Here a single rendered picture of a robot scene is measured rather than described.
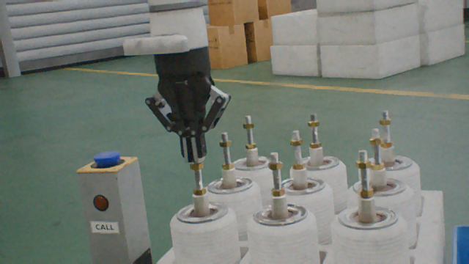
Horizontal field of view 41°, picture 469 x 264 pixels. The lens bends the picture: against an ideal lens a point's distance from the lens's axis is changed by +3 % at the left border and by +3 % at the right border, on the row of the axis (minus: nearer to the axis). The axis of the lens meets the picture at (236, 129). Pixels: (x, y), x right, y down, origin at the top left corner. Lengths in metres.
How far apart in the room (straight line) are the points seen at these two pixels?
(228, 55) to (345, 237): 3.72
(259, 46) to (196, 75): 3.84
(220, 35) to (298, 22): 0.87
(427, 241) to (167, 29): 0.47
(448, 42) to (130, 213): 3.07
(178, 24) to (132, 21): 5.51
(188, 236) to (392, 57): 2.69
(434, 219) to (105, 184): 0.51
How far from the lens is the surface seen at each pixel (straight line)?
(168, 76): 0.85
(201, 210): 0.88
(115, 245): 1.00
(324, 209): 0.94
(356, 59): 3.43
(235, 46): 4.51
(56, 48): 5.96
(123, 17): 6.27
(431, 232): 0.97
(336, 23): 3.50
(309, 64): 3.67
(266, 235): 0.82
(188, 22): 0.81
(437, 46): 3.76
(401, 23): 3.53
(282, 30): 3.81
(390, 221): 0.81
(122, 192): 0.97
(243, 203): 0.96
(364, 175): 0.81
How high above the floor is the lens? 0.56
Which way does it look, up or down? 13 degrees down
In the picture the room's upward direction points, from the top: 7 degrees counter-clockwise
